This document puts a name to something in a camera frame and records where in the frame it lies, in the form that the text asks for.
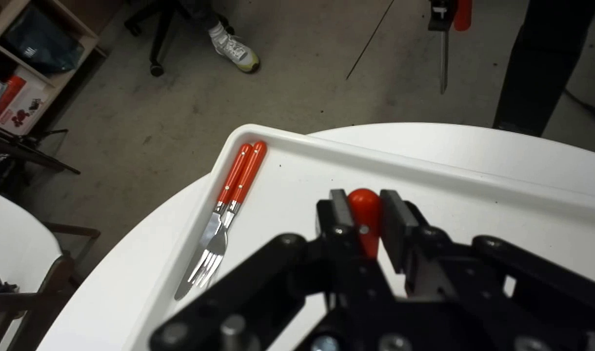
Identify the white plastic tray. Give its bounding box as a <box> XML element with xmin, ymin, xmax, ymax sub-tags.
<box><xmin>134</xmin><ymin>126</ymin><xmax>595</xmax><ymax>351</ymax></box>

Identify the seated person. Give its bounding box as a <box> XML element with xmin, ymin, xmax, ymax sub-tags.
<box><xmin>179</xmin><ymin>0</ymin><xmax>261</xmax><ymax>75</ymax></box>

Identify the white round table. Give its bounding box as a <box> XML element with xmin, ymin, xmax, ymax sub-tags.
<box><xmin>38</xmin><ymin>124</ymin><xmax>595</xmax><ymax>351</ymax></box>

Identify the red handled fork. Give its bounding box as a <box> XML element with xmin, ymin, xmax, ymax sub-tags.
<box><xmin>185</xmin><ymin>145</ymin><xmax>253</xmax><ymax>288</ymax></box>

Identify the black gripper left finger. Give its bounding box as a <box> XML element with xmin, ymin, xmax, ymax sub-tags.
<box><xmin>319</xmin><ymin>190</ymin><xmax>360</xmax><ymax>307</ymax></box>

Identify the wooden shelf unit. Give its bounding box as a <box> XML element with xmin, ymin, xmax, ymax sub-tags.
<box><xmin>0</xmin><ymin>0</ymin><xmax>99</xmax><ymax>137</ymax></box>

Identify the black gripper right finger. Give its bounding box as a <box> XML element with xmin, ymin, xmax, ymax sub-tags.
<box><xmin>380</xmin><ymin>190</ymin><xmax>429</xmax><ymax>293</ymax></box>

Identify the wooden chair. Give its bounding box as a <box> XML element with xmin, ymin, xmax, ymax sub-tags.
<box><xmin>0</xmin><ymin>196</ymin><xmax>99</xmax><ymax>351</ymax></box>

